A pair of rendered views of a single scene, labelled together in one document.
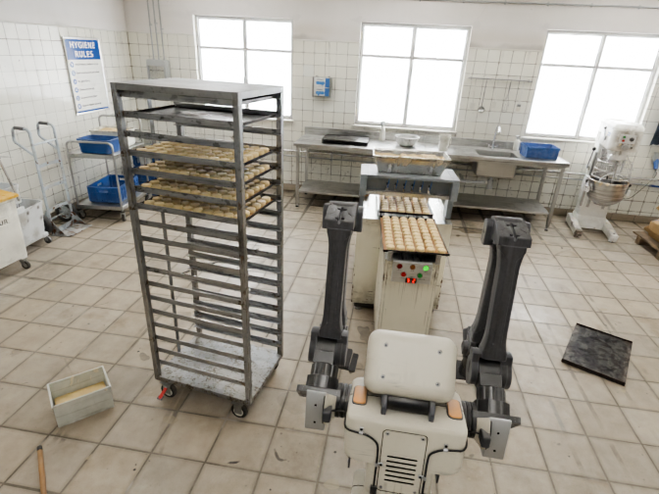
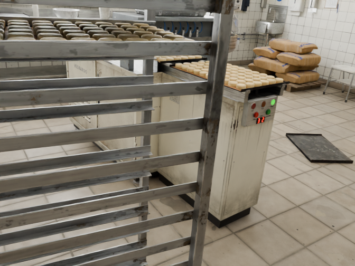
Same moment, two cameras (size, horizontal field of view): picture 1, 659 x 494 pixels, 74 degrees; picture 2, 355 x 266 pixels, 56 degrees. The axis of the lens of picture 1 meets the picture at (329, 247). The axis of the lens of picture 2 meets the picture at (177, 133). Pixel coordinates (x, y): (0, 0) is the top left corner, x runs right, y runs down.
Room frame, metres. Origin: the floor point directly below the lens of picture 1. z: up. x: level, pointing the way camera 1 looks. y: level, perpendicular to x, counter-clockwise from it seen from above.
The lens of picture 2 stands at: (1.39, 0.98, 1.35)
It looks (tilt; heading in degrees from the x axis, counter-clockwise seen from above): 23 degrees down; 318
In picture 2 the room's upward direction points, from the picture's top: 4 degrees clockwise
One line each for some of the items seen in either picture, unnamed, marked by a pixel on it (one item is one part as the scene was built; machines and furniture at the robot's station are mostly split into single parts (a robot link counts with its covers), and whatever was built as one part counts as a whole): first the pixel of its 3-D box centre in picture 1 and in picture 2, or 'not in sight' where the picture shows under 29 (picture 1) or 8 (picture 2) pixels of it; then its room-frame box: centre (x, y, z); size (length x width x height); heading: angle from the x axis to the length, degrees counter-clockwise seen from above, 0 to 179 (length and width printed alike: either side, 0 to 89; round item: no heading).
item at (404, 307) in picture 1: (401, 288); (209, 139); (2.75, -0.54, 0.45); 0.70 x 0.34 x 0.90; 176
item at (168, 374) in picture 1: (214, 252); not in sight; (2.19, 0.65, 0.93); 0.64 x 0.51 x 1.78; 74
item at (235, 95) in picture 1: (243, 272); (207, 155); (1.89, 0.42, 0.97); 0.03 x 0.03 x 1.70; 74
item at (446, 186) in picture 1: (405, 193); (169, 40); (3.25, -0.57, 1.01); 0.72 x 0.33 x 0.34; 86
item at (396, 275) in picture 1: (411, 271); (259, 110); (2.39, -0.51, 0.77); 0.24 x 0.04 x 0.14; 86
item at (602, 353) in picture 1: (597, 351); (316, 146); (2.70, -2.07, 0.01); 0.60 x 0.40 x 0.03; 144
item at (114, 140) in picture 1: (99, 144); not in sight; (5.02, 2.72, 0.87); 0.40 x 0.30 x 0.16; 86
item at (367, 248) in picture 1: (394, 238); (134, 101); (3.73, -0.60, 0.42); 1.28 x 0.72 x 0.84; 176
